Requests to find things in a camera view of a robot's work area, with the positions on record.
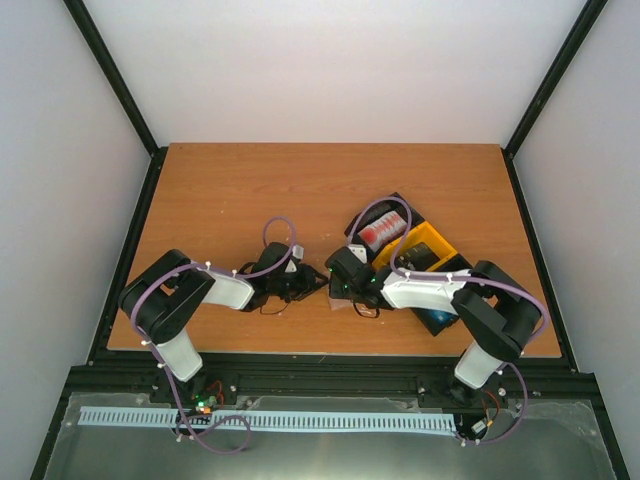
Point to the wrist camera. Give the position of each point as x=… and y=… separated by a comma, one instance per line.
x=297, y=255
x=359, y=251

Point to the red white card stack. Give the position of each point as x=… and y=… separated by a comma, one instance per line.
x=383, y=230

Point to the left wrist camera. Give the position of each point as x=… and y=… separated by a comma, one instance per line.
x=297, y=255

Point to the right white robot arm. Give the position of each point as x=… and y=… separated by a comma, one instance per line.
x=500, y=315

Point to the black card stack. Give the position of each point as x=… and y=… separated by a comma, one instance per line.
x=419, y=257

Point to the yellow middle card bin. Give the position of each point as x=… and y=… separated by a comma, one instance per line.
x=423, y=232

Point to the right black frame post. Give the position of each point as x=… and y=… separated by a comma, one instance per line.
x=579, y=31

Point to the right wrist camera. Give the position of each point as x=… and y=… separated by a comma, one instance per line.
x=359, y=251

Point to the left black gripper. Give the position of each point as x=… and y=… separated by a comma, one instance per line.
x=306, y=283

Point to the black right card bin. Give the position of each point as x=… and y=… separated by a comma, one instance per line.
x=457, y=262

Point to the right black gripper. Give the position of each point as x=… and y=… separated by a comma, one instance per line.
x=335, y=289

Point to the black frame post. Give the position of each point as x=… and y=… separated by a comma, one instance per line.
x=94, y=40
x=579, y=31

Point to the light blue cable duct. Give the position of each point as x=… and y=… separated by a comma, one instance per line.
x=274, y=421

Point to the blue card stack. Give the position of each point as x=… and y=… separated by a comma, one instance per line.
x=443, y=318

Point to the left black frame post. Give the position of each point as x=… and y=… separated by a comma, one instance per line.
x=94, y=40

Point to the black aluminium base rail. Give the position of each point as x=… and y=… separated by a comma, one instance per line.
x=423, y=380

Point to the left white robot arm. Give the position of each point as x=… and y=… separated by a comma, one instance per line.
x=161, y=301

